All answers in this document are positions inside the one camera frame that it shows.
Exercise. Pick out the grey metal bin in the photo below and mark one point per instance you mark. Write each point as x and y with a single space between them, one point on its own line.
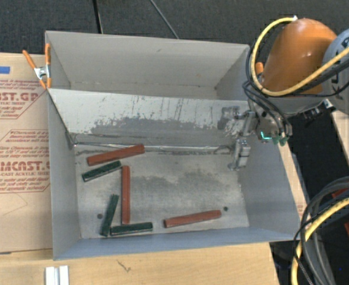
174 186

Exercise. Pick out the red-brown flat block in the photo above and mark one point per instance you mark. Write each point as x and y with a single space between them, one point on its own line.
126 194
115 155
192 218

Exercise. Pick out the brown cardboard board, red print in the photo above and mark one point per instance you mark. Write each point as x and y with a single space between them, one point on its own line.
20 212

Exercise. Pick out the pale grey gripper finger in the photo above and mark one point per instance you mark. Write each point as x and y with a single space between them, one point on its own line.
236 115
242 154

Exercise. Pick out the dark green flat block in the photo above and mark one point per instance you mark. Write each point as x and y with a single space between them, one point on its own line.
109 215
131 229
101 171

